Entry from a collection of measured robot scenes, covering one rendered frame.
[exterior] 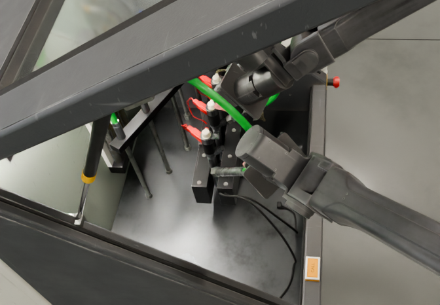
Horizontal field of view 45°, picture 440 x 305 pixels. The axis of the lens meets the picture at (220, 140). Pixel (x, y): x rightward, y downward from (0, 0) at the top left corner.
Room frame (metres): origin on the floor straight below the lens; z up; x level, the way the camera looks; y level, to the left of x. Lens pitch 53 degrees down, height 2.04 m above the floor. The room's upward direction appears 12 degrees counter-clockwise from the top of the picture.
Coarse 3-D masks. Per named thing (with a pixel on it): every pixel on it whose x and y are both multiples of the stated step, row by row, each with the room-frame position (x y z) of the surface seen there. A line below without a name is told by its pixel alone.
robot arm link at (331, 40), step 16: (384, 0) 0.62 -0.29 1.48; (400, 0) 0.61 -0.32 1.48; (416, 0) 0.60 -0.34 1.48; (432, 0) 0.60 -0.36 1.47; (352, 16) 0.62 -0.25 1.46; (368, 16) 0.61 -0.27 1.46; (384, 16) 0.61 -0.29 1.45; (400, 16) 0.60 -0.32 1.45; (304, 32) 0.66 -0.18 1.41; (320, 32) 0.62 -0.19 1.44; (336, 32) 0.61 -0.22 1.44; (352, 32) 0.61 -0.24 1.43; (368, 32) 0.60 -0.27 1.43; (304, 48) 0.61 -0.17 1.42; (320, 48) 0.60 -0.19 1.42; (336, 48) 0.60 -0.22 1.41; (352, 48) 0.60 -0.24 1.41; (320, 64) 0.59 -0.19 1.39
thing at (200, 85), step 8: (192, 80) 0.60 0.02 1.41; (200, 88) 0.59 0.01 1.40; (208, 88) 0.58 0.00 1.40; (208, 96) 0.58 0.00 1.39; (216, 96) 0.57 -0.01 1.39; (224, 104) 0.56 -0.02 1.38; (232, 112) 0.55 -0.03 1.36; (112, 120) 0.76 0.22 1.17; (240, 120) 0.54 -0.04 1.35; (248, 128) 0.54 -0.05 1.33
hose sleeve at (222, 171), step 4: (220, 168) 0.59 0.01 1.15; (224, 168) 0.59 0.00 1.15; (228, 168) 0.58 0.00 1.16; (232, 168) 0.57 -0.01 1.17; (236, 168) 0.57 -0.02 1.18; (240, 168) 0.56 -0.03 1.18; (216, 172) 0.59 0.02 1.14; (220, 172) 0.58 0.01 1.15; (224, 172) 0.58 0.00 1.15; (228, 172) 0.57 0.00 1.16; (232, 172) 0.56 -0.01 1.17; (236, 172) 0.56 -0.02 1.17; (240, 172) 0.55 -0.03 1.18; (240, 176) 0.55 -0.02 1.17
